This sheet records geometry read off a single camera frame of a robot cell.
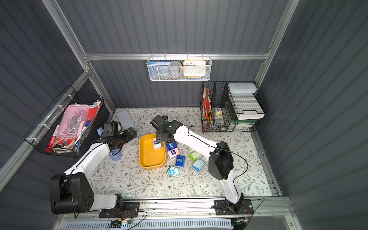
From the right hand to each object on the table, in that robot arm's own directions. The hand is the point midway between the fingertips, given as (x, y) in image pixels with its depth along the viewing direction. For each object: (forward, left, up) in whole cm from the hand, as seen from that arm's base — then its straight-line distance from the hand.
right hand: (165, 135), depth 85 cm
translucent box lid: (+27, +38, -17) cm, 50 cm away
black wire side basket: (-13, +50, +19) cm, 55 cm away
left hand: (+2, +22, -2) cm, 22 cm away
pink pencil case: (-3, +45, +16) cm, 47 cm away
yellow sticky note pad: (+32, -38, -15) cm, 52 cm away
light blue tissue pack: (-12, -20, -13) cm, 27 cm away
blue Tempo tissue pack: (+1, -2, -14) cm, 14 cm away
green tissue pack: (-6, -17, -14) cm, 23 cm away
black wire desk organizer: (+31, -46, -6) cm, 56 cm away
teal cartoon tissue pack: (-17, -5, -14) cm, 22 cm away
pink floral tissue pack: (-5, -4, -13) cm, 14 cm away
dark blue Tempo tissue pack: (-10, -8, -14) cm, 20 cm away
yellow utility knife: (+28, -31, -13) cm, 44 cm away
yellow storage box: (-6, +13, -19) cm, 23 cm away
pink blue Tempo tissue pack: (-1, +7, -11) cm, 13 cm away
